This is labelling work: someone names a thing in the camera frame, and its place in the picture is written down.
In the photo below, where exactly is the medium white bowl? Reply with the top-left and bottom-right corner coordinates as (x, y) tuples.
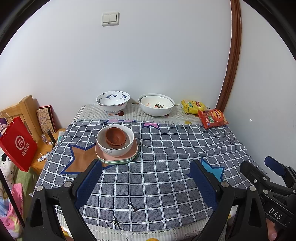
(96, 124), (135, 157)

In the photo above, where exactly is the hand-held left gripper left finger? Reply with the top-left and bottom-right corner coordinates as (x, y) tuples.
(24, 159), (103, 241)

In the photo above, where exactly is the white patterned cloth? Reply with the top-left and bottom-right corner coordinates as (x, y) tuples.
(0, 160), (16, 188)

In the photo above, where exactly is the pink plate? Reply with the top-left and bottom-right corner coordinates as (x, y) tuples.
(96, 143), (139, 162)

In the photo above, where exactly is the white light switch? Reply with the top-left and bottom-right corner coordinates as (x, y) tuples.
(102, 12), (120, 27)

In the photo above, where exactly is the grey checked star cloth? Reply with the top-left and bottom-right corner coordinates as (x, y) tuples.
(33, 119), (252, 232)

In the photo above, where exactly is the pink cloth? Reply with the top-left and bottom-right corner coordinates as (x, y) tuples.
(5, 183), (25, 232)

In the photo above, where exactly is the brown wooden door frame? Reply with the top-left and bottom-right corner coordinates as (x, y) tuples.
(216, 0), (242, 112)

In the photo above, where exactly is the person's right hand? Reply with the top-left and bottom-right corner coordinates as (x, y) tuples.
(265, 219), (279, 241)

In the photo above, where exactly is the black tube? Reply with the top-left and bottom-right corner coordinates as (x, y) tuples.
(47, 129), (57, 144)

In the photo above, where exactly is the green cloth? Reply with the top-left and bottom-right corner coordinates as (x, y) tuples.
(13, 167), (38, 197)

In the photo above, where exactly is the white bowl blue crane print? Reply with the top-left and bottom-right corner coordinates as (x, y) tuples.
(96, 90), (130, 115)

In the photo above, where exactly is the large white bowl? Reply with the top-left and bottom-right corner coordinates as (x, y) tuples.
(138, 93), (175, 116)

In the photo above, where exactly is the green plate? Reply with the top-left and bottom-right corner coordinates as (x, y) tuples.
(98, 153), (137, 166)

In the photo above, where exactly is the white printed tablecloth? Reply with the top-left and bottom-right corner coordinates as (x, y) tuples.
(55, 104), (238, 241)

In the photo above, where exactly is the blue plate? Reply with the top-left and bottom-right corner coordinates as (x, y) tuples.
(97, 151), (139, 164)

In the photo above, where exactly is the yellow chips bag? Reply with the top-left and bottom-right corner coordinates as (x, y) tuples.
(181, 99), (207, 114)

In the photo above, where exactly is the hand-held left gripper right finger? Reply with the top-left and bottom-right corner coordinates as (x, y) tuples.
(190, 159), (270, 241)

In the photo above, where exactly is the wooden side table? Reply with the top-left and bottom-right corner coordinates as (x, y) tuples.
(30, 128), (67, 176)

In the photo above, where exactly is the red chips bag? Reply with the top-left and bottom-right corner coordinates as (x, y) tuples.
(198, 109), (229, 129)

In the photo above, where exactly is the red paper bag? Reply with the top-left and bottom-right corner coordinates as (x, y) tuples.
(0, 113), (38, 172)

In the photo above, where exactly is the small brown clay bowl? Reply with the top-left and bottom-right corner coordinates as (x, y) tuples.
(107, 132), (127, 148)
(106, 127), (126, 143)

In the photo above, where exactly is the white bowl orange print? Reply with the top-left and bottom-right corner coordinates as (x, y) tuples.
(140, 95), (173, 110)

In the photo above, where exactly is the brown illustrated book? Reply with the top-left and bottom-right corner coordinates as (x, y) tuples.
(36, 105), (56, 134)

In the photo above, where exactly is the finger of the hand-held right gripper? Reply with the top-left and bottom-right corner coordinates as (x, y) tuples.
(240, 160), (278, 200)
(264, 156), (296, 188)

